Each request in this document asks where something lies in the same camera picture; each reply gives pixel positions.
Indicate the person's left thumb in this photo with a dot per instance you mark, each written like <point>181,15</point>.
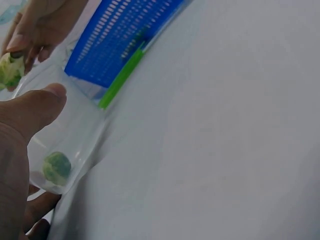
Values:
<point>37,107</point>

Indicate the person's left hand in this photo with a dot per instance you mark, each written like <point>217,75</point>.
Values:
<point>12,155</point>

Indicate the dark green brussels sprout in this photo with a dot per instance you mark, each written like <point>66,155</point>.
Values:
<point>57,168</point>

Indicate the blue perforated plastic basket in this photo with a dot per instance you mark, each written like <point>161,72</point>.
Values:
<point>107,45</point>

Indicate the pale green brussels sprout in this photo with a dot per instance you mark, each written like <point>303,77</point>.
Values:
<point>11,70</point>

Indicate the person's right fingers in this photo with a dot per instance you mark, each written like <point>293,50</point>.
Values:
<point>18,37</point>

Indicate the clear plastic container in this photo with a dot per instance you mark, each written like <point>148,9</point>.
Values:
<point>75,130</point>

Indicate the green plastic strip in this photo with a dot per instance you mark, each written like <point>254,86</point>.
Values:
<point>120,77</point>

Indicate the person's left fingers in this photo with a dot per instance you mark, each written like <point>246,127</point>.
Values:
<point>41,207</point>

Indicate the person's right hand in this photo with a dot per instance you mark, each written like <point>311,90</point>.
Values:
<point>42,22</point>

